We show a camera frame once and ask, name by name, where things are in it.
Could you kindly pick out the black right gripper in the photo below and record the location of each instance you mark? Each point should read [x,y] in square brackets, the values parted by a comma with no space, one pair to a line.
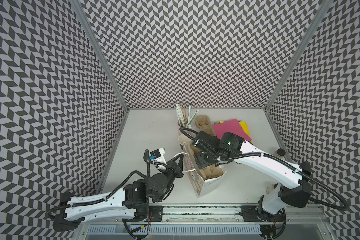
[200,159]

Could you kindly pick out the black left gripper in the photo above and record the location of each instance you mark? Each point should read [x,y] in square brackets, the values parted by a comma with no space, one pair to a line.
[177,170]

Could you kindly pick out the pulp two cup carrier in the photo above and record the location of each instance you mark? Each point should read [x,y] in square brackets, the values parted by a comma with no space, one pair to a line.
[209,172]

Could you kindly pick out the green straw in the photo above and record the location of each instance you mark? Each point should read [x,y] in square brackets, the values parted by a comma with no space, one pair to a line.
[193,117]

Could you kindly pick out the cartoon animal paper gift bag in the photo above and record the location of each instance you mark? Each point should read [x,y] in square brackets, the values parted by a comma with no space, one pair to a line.
[196,182]

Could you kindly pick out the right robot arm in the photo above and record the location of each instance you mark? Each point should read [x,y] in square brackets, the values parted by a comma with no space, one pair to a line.
[294,181]

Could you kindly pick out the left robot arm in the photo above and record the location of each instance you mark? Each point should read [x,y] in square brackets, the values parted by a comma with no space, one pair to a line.
[129,201]

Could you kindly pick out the black sleeved paper cup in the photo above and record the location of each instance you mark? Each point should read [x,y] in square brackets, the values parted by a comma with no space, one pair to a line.
[183,141]

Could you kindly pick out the stacked pulp cup carriers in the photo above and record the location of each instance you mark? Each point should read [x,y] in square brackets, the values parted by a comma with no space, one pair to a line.
[203,123]

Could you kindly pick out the magenta paper napkin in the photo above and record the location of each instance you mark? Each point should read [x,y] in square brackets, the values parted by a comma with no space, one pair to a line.
[231,126]

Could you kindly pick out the yellow paper napkin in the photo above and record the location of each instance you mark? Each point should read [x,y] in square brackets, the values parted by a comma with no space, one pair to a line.
[245,129]

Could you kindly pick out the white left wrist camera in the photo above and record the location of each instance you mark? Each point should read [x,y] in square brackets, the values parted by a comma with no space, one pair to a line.
[157,159]

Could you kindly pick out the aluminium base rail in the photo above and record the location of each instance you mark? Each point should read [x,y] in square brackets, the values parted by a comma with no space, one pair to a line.
[312,214]

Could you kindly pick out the aluminium corner post left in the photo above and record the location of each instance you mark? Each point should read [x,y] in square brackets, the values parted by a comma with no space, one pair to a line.
[82,18]

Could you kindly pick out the aluminium corner post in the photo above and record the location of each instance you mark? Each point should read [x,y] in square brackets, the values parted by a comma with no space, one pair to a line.
[309,34]
[82,18]

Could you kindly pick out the aluminium corner post right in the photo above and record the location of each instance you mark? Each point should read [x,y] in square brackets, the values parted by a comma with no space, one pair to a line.
[309,34]

